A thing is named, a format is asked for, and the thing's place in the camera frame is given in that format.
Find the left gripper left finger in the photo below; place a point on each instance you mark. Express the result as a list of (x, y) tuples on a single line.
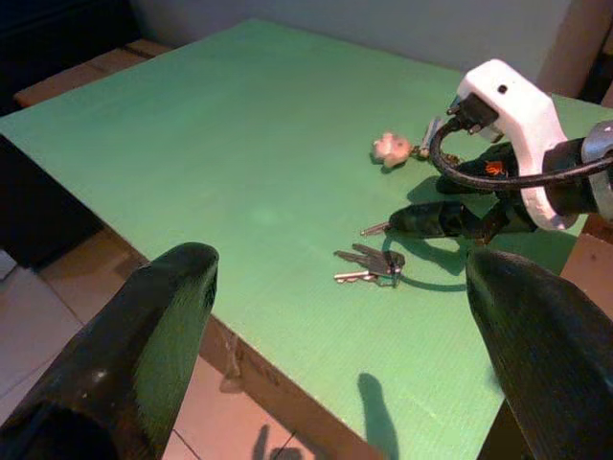
[(110, 354)]

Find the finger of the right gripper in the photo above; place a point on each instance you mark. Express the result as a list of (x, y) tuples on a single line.
[(447, 186), (431, 221)]

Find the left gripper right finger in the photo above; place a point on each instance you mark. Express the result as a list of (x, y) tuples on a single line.
[(551, 354)]

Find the small silver key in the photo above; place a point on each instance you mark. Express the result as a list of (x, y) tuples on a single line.
[(376, 229)]

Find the silver carabiner clip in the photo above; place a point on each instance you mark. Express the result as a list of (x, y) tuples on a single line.
[(431, 135)]

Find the upright brown cardboard panel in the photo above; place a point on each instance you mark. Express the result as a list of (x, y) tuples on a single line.
[(570, 45)]

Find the green foam board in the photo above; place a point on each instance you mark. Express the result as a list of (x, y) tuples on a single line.
[(249, 182)]

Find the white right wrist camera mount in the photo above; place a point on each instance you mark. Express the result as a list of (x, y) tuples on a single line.
[(522, 112)]

